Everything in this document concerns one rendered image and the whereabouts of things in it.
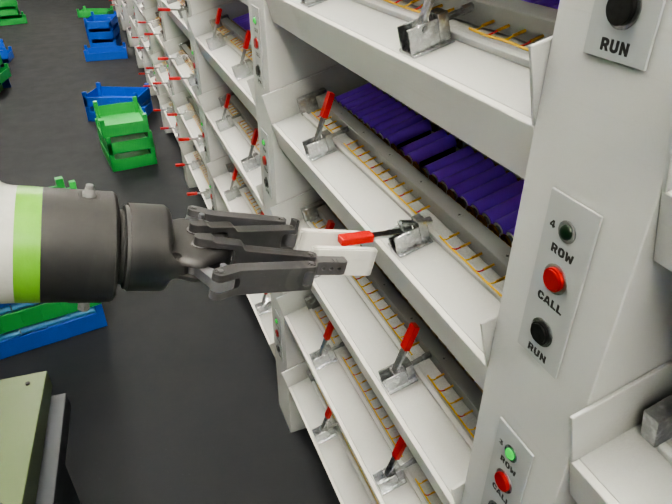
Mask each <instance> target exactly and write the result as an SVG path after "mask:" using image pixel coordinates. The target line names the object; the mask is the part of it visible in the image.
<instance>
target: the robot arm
mask: <svg viewBox="0 0 672 504"><path fill-rule="evenodd" d="M286 221H287V219H286V218H284V217H280V216H270V215H260V214H249V213H239V212H229V211H218V210H211V209H206V208H202V207H198V206H193V205H191V206H188V208H187V215H186V218H179V219H174V220H172V217H171V213H170V211H169V209H168V208H167V207H166V206H165V205H162V204H145V203H127V205H124V206H123V208H122V209H119V203H118V197H117V195H116V194H115V193H114V192H113V191H99V190H95V189H94V185H93V184H90V183H88V184H86V187H85V190H84V189H68V188H53V187H36V186H21V185H10V184H5V183H3V182H1V181H0V304H7V303H58V302H67V303H78V308H77V309H78V310H79V311H81V312H86V311H88V310H89V309H90V305H89V304H90V303H101V302H111V301H112V300H113V299H114V298H115V295H116V290H117V284H120V286H121V288H122V289H125V291H162V290H164V289H165V288H166V287H167V286H168V283H169V282H170V281H171V280H172V279H182V280H187V281H190V282H199V281H202V282H203V283H204V284H205V285H207V286H208V287H209V288H210V290H209V298H210V299H212V300H215V301H219V300H223V299H226V298H229V297H232V296H235V295H246V294H260V293H275V292H289V291H304V290H310V289H311V288H312V285H313V281H314V277H315V275H352V276H369V275H370V274H371V271H372V268H373V265H374V262H375V258H376V255H377V252H378V250H377V249H376V248H375V247H359V246H360V244H356V245H349V246H341V245H340V243H339V242H338V234H345V233H353V232H360V231H359V230H336V229H314V228H300V229H298V228H299V223H300V221H299V220H298V219H296V218H291V222H290V225H287V224H286ZM294 247H295V248H294ZM231 257H232V260H231ZM230 262H231V264H230Z"/></svg>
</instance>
